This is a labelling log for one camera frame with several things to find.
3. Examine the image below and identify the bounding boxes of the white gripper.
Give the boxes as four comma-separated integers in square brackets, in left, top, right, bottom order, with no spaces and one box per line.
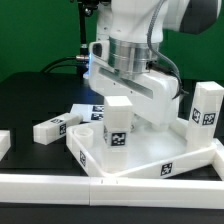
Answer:
[87,54,181,129]

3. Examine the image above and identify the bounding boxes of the white square desk top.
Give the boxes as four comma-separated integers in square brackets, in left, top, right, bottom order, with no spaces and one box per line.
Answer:
[66,118,224,181]

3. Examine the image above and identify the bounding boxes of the white left obstacle bar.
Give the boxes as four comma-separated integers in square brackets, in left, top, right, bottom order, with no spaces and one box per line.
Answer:
[0,130,11,161]

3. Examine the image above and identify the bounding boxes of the white obstacle bar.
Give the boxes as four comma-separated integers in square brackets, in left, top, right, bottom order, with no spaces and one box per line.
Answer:
[0,130,11,161]
[0,174,224,209]

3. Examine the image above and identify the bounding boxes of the white front obstacle bar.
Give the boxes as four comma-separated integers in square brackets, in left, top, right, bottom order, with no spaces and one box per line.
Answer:
[0,174,224,209]

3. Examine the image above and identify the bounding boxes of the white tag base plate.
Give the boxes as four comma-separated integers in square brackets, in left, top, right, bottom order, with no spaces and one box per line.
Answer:
[70,104,104,122]

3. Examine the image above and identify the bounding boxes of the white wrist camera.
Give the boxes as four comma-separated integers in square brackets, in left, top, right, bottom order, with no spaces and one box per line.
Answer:
[89,40,110,61]

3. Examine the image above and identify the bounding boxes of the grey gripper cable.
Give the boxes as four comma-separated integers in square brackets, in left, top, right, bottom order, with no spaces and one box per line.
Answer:
[146,0,189,100]

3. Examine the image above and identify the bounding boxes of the black cables behind base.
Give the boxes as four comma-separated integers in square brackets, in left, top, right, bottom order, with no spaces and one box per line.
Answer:
[40,0,101,74]

